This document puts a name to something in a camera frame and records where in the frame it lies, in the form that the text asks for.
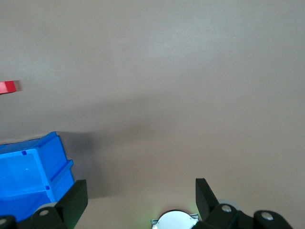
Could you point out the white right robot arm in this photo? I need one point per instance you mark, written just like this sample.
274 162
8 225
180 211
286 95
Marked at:
174 220

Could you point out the small red cube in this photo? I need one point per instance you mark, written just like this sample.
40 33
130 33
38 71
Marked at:
8 87

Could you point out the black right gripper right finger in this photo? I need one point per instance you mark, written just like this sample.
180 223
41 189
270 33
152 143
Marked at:
209 210

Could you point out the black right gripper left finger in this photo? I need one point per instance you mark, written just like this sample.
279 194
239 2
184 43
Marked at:
69 207

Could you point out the blue plastic storage bin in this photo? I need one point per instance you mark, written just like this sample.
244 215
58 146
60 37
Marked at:
26 171

